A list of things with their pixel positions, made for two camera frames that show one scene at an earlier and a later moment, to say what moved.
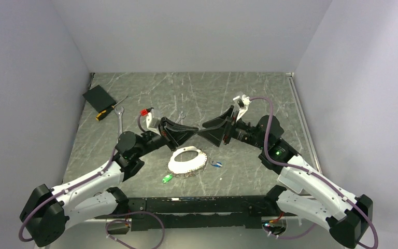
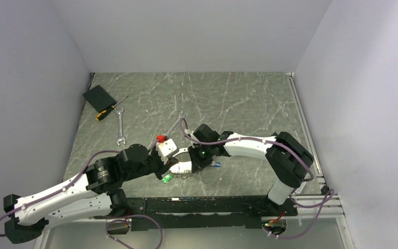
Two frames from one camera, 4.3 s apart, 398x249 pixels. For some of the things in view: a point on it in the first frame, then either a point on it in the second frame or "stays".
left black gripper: [179, 137] -> [163, 168]
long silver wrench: [119, 112] stays
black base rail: [200, 212] stays
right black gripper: [214, 136] -> [197, 164]
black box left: [99, 98] stays
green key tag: [168, 178] stays
